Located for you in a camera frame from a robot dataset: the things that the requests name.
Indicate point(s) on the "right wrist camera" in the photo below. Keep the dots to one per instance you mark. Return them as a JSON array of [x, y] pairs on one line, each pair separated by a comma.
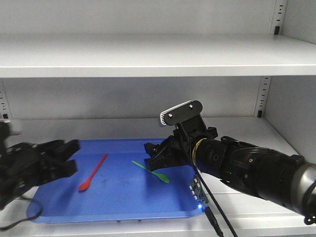
[[180, 113]]

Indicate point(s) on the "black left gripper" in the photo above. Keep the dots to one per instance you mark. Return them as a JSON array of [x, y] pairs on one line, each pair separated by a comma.
[[29, 165]]

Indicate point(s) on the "green plastic spoon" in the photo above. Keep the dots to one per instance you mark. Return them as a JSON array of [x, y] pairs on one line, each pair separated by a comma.
[[162, 177]]

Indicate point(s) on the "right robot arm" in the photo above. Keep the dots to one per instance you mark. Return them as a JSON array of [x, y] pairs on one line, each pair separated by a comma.
[[288, 181]]

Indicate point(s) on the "red plastic spoon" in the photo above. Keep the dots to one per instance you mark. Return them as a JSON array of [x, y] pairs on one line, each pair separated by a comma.
[[86, 184]]

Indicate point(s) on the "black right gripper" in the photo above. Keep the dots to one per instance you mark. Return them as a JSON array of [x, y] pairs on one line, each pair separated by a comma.
[[192, 143]]

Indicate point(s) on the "blue plastic tray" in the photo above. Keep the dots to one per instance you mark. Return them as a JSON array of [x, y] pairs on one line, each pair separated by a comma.
[[119, 190]]

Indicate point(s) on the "white wall cabinet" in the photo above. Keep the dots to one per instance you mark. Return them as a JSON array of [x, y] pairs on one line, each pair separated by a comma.
[[105, 69]]

